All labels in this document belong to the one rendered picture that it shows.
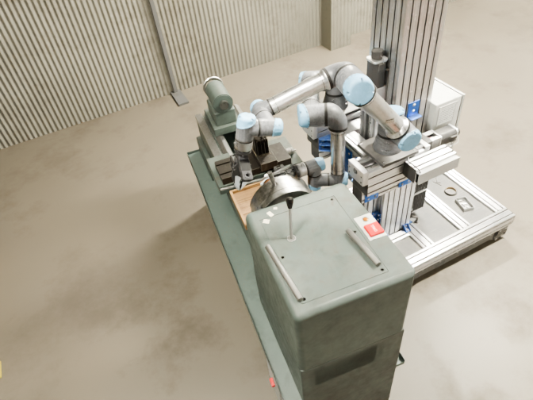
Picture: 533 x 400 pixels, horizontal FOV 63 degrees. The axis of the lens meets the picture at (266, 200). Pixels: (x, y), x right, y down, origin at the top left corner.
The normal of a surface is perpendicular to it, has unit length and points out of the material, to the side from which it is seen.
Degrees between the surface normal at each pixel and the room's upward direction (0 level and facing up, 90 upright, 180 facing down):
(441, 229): 0
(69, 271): 0
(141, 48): 90
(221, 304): 0
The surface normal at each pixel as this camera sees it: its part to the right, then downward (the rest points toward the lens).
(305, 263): -0.10, -0.72
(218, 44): 0.44, 0.58
